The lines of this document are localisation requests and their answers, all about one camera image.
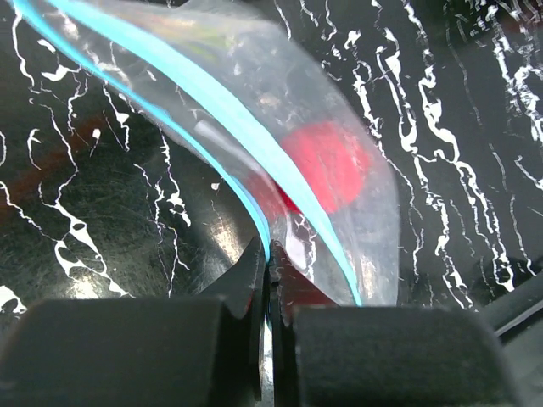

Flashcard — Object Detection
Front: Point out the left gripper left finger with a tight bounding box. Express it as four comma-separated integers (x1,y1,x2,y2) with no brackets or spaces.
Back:
1,238,266,406

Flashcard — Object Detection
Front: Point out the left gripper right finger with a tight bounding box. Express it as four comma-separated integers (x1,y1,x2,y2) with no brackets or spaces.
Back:
269,242,522,406

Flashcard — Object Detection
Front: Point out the red fake fruit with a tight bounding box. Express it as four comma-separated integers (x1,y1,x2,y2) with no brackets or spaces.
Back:
245,120,374,215

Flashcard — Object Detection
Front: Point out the blue zip clear bag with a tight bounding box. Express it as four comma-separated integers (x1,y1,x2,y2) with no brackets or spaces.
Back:
13,1,400,306

